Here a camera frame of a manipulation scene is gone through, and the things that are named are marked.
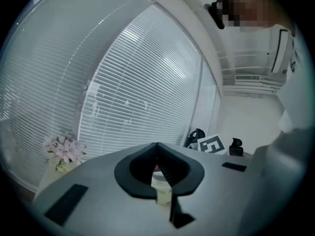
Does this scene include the black office chair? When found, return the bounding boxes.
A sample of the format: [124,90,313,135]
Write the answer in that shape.
[186,128,206,148]
[228,138,244,156]

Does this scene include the person's head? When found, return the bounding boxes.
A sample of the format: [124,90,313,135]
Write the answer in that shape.
[216,0,296,34]

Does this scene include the black head-worn camera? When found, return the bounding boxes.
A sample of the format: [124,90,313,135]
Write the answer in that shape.
[208,1,226,30]

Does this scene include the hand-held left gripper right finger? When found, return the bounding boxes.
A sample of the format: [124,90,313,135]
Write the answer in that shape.
[157,143,259,236]

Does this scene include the white ceiling air vent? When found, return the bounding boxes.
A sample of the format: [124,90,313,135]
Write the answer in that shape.
[235,75,261,82]

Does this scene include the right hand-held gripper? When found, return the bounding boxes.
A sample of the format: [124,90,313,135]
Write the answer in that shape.
[190,133,228,154]

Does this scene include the white linear ceiling lamp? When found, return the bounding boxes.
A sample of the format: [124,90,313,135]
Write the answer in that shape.
[270,29,290,75]

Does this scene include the pink potted flowers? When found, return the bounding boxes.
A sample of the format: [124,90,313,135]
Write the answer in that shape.
[43,131,88,174]

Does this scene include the white window blinds panel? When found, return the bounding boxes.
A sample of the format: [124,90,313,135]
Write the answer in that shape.
[189,58,219,142]
[78,5,204,154]
[0,0,155,191]
[211,89,223,137]

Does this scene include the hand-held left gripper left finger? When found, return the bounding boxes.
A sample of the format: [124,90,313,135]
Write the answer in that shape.
[31,143,180,236]

